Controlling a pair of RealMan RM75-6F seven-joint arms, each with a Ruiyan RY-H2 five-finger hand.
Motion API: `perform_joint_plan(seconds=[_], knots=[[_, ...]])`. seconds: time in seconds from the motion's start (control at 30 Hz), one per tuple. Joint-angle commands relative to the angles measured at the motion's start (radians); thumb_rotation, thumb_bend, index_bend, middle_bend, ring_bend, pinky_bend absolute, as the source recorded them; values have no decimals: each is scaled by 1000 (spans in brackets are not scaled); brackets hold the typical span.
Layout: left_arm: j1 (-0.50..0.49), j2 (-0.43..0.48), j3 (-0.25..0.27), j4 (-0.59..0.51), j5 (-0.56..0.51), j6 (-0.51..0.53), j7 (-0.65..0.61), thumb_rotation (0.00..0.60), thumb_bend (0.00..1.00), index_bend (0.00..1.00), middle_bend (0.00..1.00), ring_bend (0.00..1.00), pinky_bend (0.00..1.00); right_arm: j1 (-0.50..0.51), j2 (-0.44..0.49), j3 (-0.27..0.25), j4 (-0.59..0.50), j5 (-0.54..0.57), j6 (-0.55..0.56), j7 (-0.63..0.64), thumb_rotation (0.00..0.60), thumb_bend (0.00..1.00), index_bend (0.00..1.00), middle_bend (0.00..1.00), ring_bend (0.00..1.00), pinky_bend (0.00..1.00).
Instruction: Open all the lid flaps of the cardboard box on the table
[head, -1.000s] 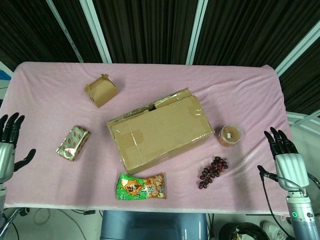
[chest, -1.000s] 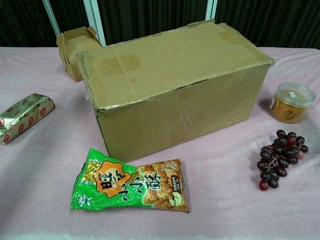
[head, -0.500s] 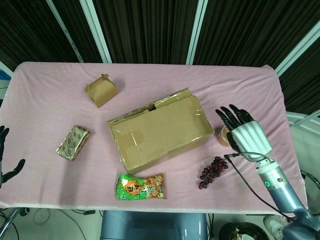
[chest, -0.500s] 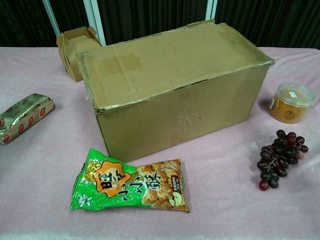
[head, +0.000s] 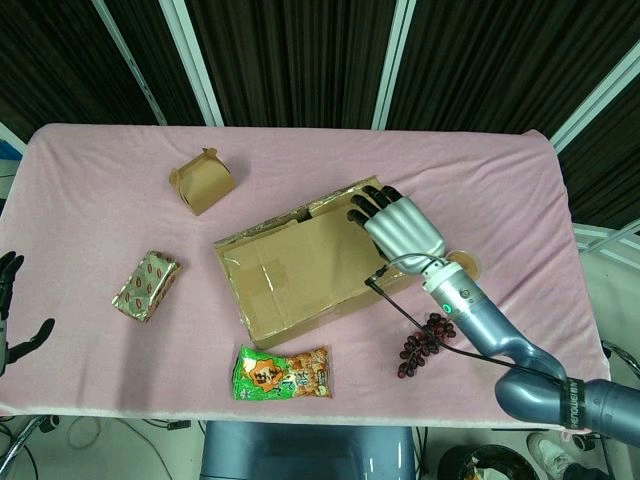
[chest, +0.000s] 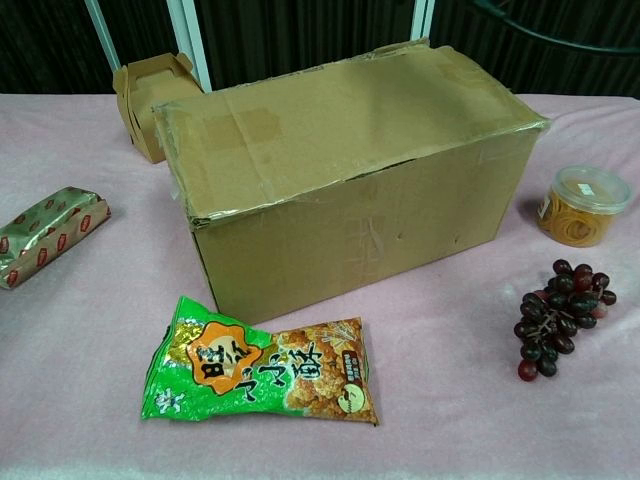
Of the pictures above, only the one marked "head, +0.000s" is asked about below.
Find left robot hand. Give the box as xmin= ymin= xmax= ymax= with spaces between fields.
xmin=0 ymin=251 xmax=56 ymax=376

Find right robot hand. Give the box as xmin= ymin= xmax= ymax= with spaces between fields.
xmin=346 ymin=183 xmax=447 ymax=275

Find large cardboard shipping box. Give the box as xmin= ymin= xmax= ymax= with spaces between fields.
xmin=213 ymin=174 xmax=425 ymax=351

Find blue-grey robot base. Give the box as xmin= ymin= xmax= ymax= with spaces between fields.
xmin=199 ymin=420 xmax=419 ymax=480

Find clear jar orange contents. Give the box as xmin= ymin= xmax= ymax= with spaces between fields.
xmin=446 ymin=248 xmax=484 ymax=280

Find dark red grape bunch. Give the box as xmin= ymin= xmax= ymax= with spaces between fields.
xmin=397 ymin=311 xmax=458 ymax=379

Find chrome table leg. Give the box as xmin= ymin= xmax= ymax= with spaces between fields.
xmin=0 ymin=417 xmax=49 ymax=480

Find gold foil snack packet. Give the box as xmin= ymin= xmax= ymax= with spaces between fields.
xmin=110 ymin=249 xmax=184 ymax=325

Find pink table cloth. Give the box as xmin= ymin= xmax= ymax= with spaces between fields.
xmin=0 ymin=122 xmax=614 ymax=432

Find green snack bag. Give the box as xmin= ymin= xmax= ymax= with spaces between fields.
xmin=231 ymin=343 xmax=335 ymax=401

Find small kraft gable box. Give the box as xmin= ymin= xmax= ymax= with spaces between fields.
xmin=168 ymin=146 xmax=238 ymax=217

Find black waste bin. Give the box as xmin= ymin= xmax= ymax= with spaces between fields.
xmin=437 ymin=443 xmax=534 ymax=480

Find white sneaker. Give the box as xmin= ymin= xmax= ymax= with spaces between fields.
xmin=527 ymin=432 xmax=575 ymax=477

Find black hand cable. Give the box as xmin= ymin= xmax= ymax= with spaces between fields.
xmin=364 ymin=253 xmax=569 ymax=389

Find white frame post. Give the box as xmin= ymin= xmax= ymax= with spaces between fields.
xmin=368 ymin=0 xmax=418 ymax=131
xmin=92 ymin=0 xmax=167 ymax=126
xmin=546 ymin=42 xmax=640 ymax=152
xmin=159 ymin=0 xmax=225 ymax=127

